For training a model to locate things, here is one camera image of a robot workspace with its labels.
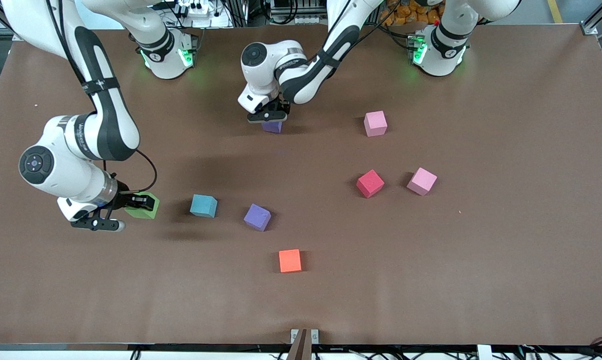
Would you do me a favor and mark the green foam cube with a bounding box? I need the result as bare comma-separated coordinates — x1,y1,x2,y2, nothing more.
124,191,160,220

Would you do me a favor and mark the blue foam cube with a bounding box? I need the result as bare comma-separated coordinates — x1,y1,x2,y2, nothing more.
190,194,218,219

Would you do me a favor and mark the pink foam cube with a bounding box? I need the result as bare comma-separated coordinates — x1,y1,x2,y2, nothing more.
364,110,388,138
406,167,438,197

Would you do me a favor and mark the red foam cube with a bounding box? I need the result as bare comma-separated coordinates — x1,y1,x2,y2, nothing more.
356,169,385,199

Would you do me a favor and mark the orange foam cube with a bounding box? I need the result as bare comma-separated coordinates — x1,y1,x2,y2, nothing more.
279,249,302,274

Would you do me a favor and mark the orange snack bag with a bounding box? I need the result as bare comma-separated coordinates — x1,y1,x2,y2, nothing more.
381,0,444,27

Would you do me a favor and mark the brown wooden strip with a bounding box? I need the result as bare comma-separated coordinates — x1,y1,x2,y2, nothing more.
286,328,312,360

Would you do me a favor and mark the brown table cover sheet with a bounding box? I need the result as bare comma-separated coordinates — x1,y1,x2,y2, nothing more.
0,24,602,347

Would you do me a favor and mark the metal table bracket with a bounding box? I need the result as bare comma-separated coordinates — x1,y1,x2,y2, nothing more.
291,328,319,345

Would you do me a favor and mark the aluminium frame profile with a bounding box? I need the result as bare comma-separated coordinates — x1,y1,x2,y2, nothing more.
578,0,602,38

